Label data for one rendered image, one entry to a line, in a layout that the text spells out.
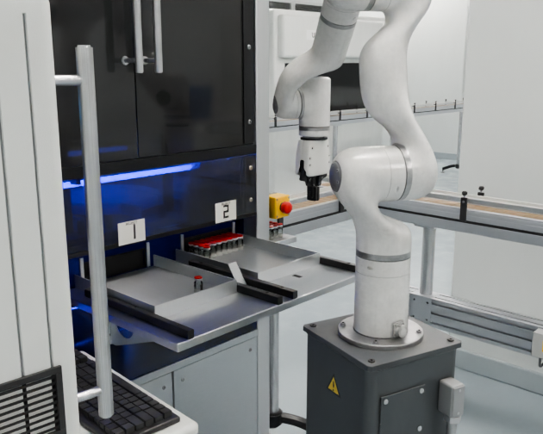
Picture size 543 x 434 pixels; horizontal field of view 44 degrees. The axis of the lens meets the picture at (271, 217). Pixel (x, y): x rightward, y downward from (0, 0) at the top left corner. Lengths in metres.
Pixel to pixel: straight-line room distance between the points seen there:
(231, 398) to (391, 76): 1.23
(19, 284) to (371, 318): 0.77
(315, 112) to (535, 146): 1.48
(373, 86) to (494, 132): 1.77
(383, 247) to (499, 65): 1.82
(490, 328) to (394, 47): 1.48
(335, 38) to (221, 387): 1.14
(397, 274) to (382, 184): 0.20
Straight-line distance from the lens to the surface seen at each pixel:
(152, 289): 1.77
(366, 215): 1.39
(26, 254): 1.02
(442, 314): 2.73
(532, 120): 3.08
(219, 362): 2.14
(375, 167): 1.38
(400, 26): 1.45
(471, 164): 3.20
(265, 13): 2.09
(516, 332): 2.61
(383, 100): 1.41
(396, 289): 1.46
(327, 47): 1.68
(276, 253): 2.06
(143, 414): 1.29
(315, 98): 1.78
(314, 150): 1.80
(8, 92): 0.98
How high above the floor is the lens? 1.46
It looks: 13 degrees down
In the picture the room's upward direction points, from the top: straight up
